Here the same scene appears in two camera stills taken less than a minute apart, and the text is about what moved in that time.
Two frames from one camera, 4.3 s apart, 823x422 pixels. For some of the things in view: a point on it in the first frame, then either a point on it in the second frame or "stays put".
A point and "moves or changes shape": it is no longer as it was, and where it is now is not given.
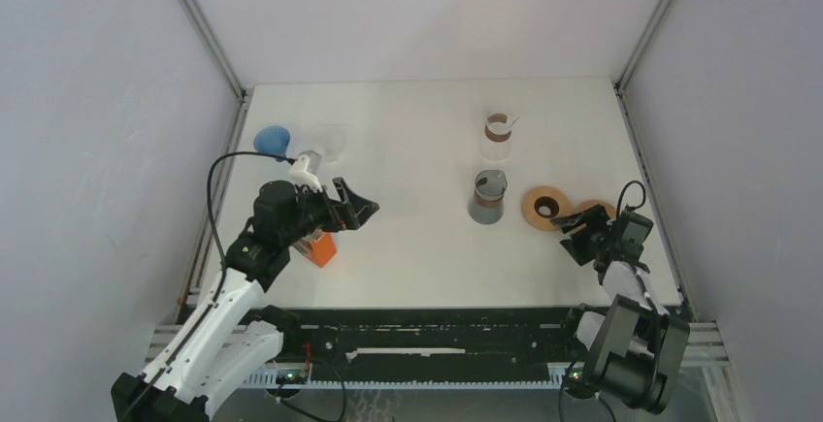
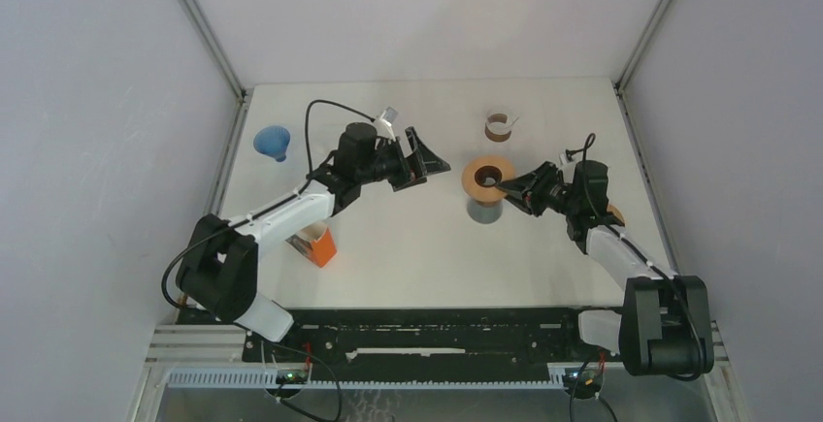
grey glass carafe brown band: [486, 206] stays put
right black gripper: [595, 214] → [529, 188]
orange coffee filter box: [317, 246] stays put
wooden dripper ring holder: [542, 205] moves or changes shape
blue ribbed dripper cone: [272, 140] stays put
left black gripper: [359, 210] → [424, 163]
